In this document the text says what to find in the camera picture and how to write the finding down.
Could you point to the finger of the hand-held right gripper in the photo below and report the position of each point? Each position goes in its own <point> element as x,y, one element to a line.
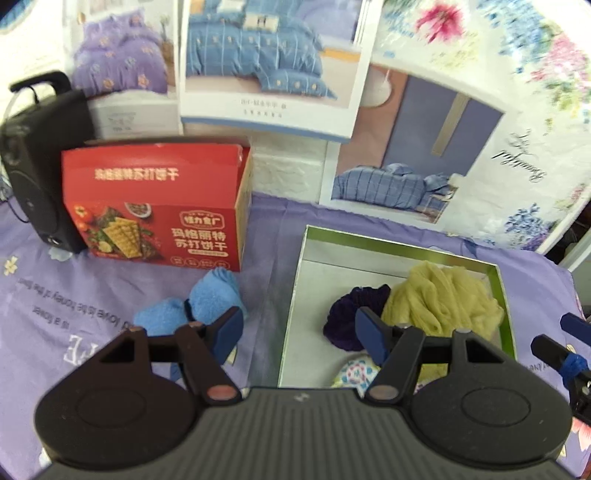
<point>551,353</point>
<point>575,324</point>

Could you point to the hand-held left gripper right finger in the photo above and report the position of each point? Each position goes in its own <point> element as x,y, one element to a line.
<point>371,333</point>

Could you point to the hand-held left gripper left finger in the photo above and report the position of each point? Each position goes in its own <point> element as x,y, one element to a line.
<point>229,331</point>

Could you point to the dark purple scrunchie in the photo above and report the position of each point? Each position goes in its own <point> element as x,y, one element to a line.
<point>344,318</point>

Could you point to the floral oven mitt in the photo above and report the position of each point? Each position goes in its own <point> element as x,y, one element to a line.
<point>355,374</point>

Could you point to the blue towel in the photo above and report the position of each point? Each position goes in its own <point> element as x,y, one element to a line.
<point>212,290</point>

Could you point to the green box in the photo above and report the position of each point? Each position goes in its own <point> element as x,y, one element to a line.
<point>323,277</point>

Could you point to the green mesh bath pouf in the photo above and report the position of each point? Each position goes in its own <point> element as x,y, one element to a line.
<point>438,295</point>

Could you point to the purple floral bedsheet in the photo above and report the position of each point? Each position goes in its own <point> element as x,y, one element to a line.
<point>270,300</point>

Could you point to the red cracker box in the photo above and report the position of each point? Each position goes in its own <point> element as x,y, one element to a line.
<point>157,207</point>

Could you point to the plaid bedding poster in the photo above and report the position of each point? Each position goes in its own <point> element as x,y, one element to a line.
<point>406,152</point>

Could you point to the floral bedding package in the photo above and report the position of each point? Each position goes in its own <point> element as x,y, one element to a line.
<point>521,83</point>

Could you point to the black speaker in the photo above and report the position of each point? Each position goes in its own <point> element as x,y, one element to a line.
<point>39,170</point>

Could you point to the blue bedding poster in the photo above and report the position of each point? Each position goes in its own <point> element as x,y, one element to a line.
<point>268,69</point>

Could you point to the purple bedding poster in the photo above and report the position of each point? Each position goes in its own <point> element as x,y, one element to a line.
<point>124,55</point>

